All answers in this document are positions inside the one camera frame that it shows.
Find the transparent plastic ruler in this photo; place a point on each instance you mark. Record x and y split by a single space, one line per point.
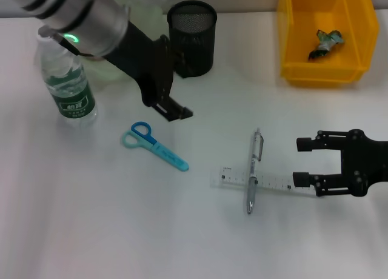
233 177

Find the blue capped scissors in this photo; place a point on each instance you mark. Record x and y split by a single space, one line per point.
163 153

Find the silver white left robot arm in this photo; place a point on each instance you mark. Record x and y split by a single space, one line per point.
91 18

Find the yellow plastic bin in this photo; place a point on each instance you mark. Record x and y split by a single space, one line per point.
303 48

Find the black mesh pen holder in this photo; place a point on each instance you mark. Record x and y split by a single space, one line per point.
197 42

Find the green plastic wrapper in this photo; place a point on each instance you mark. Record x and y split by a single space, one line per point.
325 42

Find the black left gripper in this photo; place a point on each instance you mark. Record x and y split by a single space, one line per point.
145 66

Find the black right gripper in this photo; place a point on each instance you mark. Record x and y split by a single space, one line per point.
369 160

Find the green translucent fruit bowl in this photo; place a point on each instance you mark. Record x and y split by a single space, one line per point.
151 21

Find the silver ballpoint pen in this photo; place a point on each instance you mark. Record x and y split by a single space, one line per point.
256 151

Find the clear water bottle green label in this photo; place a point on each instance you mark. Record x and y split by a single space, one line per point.
72 94

